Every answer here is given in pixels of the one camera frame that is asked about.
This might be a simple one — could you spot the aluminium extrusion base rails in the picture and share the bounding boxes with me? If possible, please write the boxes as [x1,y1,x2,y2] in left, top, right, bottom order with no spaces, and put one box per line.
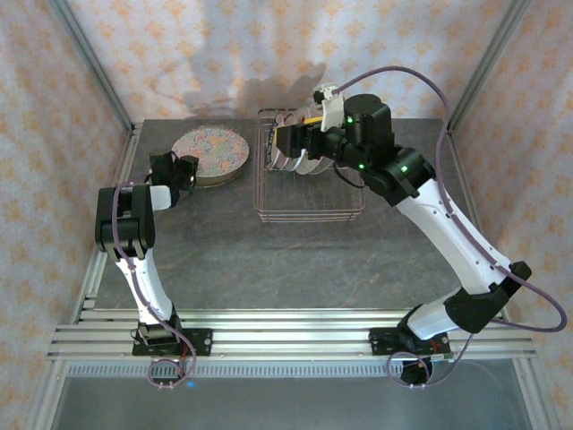
[47,307,538,361]

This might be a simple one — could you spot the aluminium frame post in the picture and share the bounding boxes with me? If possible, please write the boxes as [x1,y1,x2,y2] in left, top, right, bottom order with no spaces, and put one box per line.
[446,0,535,132]
[47,0,136,132]

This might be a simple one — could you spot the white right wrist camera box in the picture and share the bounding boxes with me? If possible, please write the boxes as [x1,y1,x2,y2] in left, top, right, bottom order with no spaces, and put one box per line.
[312,88,347,133]

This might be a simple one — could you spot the large floral patterned plate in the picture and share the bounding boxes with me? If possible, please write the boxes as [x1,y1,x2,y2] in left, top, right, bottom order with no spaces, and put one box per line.
[170,125,251,188]

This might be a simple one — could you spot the slotted grey cable duct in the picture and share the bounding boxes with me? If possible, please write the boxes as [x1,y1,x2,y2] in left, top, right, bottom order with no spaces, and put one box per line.
[64,361,523,380]

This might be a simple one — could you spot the aluminium table side rail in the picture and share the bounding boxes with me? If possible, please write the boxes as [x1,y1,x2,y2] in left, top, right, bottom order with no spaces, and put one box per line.
[73,121,145,324]
[445,120,514,324]

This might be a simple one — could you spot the silver wire dish rack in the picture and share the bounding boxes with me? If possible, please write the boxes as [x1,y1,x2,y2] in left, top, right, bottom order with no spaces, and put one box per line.
[252,106,366,224]

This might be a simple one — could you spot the white strawberry print plate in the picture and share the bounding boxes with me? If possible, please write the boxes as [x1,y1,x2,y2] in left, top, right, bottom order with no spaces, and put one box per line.
[286,106,313,175]

